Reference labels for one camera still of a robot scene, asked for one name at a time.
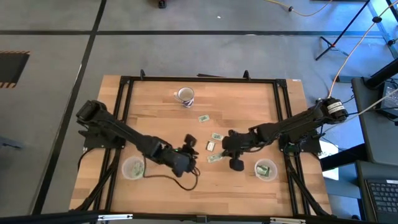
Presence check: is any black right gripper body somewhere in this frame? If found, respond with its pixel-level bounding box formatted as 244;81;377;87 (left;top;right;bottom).
222;129;261;157

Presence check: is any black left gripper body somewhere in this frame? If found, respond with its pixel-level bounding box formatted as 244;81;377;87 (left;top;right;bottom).
157;143;197;179

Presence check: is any clear plastic cup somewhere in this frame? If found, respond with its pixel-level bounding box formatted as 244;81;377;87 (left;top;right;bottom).
121;156;146;181
254;158;279;182

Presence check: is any blue white leaf mug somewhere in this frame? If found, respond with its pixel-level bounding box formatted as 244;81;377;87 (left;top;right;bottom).
173;86;196;109

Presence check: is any white paper sheet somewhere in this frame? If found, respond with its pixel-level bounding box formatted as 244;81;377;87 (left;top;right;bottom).
317;139;340;182

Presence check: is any black metal beam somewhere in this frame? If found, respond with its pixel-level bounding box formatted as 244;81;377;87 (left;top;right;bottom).
319;142;368;172

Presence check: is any grey desk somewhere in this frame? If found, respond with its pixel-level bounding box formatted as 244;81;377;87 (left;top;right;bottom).
354;160;398;224
351;76;398;167

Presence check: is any black tripod stand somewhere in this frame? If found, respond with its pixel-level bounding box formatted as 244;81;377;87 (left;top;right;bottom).
314;0;398;62

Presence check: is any black laptop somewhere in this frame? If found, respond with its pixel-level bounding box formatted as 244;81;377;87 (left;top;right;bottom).
364;177;398;224

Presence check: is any black desk device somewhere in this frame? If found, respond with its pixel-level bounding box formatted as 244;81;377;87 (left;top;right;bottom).
379;80;398;119

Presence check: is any black pole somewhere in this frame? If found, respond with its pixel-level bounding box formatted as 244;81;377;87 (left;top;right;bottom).
364;58;398;90

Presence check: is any grey chair base leg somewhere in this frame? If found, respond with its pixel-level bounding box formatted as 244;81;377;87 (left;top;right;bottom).
0;136;25;151

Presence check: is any black striped floor hatch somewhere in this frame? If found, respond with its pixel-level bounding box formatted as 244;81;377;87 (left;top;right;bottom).
0;50;31;90

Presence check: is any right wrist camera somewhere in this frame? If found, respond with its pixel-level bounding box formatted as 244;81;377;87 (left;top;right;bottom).
229;157;246;172

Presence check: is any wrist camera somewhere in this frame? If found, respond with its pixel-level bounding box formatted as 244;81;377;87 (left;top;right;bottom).
183;133;198;148
229;157;246;172

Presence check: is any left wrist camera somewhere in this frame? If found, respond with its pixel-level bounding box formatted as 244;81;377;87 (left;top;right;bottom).
183;133;198;148

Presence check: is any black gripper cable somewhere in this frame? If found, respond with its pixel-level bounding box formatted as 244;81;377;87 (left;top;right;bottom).
142;155;201;192

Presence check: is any black aluminium table frame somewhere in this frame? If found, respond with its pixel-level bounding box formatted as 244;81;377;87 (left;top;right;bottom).
68;68;333;220

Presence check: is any silver frame bracket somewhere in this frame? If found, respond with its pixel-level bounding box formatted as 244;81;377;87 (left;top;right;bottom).
269;217;307;224
97;213;134;222

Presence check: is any yellow floor cable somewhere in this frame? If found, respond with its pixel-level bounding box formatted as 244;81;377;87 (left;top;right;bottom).
264;0;333;18

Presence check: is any yellow hanging cable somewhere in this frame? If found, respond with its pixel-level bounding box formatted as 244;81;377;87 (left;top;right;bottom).
326;0;398;99

